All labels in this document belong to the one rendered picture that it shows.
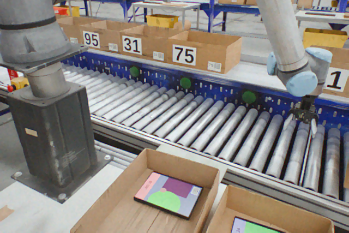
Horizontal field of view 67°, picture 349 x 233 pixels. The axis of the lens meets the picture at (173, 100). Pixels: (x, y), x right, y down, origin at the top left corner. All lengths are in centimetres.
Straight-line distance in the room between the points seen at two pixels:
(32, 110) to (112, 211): 39
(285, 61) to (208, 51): 75
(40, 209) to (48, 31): 55
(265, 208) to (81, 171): 64
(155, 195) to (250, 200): 29
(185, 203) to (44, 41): 62
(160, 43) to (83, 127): 91
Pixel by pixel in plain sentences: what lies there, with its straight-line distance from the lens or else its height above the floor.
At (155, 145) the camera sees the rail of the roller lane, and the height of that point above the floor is 72.
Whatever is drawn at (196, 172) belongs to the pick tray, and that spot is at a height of 81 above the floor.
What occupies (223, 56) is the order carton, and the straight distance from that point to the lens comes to 153.
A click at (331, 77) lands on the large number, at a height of 97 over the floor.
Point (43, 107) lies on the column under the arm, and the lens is 85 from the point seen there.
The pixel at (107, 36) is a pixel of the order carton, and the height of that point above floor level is 100.
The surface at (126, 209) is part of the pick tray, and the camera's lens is 90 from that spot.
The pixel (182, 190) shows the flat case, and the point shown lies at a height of 78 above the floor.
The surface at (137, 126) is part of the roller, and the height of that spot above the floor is 75.
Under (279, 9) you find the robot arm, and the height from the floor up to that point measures 133.
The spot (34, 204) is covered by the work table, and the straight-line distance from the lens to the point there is 102.
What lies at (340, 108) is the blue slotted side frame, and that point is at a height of 85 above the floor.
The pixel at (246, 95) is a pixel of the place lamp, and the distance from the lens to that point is 148.
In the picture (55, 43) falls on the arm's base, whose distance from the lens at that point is 83.
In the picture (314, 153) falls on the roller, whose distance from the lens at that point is 125.
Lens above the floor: 143
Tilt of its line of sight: 26 degrees down
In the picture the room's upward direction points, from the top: straight up
